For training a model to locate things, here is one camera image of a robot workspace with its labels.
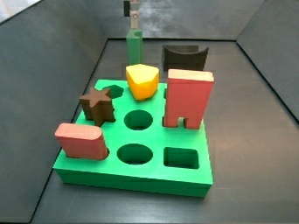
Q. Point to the short red rounded block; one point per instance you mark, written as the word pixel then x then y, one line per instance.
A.
pixel 82 141

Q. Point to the green shape sorter board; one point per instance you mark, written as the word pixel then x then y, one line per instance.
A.
pixel 151 158

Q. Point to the green arch block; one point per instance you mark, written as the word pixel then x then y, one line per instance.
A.
pixel 134 40

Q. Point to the yellow pentagon block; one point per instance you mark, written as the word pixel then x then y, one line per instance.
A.
pixel 142 80

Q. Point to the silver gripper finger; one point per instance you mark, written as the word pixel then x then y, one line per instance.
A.
pixel 134 13

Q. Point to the brown star block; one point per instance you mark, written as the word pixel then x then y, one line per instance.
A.
pixel 98 108

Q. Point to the tall red bridge block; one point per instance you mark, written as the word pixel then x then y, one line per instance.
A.
pixel 187 96

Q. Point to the black curved holder stand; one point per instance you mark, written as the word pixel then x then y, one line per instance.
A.
pixel 185 57

